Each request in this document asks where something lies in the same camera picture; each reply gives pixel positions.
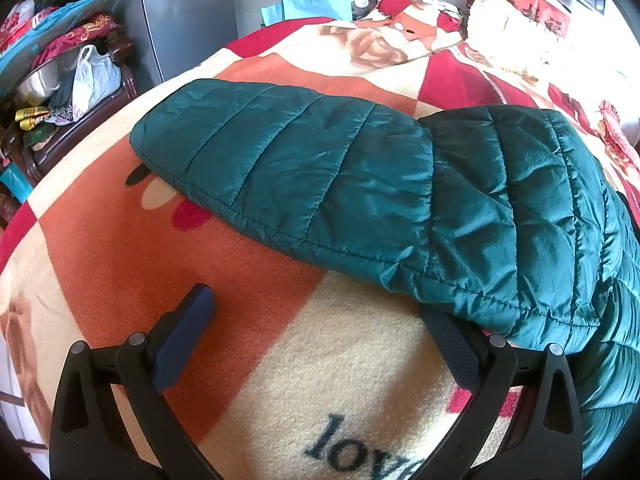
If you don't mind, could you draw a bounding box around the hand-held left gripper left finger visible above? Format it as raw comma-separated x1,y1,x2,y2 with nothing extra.
50,283,223,480

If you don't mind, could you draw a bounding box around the cream fringed pillow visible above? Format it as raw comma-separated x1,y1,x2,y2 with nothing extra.
467,0,566,76

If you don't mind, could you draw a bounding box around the grey refrigerator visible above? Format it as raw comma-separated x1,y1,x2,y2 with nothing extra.
102,0,286,96

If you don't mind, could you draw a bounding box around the red and cream printed blanket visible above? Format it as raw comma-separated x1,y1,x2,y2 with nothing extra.
0,15,640,480

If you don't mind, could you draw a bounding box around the white plastic bag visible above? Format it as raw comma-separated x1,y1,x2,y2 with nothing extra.
72,45,122,111

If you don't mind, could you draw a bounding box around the dark wooden chair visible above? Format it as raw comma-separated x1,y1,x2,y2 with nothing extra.
0,35,138,186

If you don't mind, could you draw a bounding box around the green quilted jacket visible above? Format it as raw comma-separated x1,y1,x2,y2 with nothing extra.
129,78,640,476

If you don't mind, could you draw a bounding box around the red embroidered cloth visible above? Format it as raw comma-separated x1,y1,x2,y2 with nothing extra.
32,12,123,68

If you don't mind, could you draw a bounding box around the metal basin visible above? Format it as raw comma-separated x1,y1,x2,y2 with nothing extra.
12,47,83,106

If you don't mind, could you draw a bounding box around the red wall banner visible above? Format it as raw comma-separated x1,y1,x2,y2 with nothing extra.
470,0,571,36

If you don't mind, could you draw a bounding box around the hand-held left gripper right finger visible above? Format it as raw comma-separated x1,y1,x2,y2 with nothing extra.
400,302,583,480

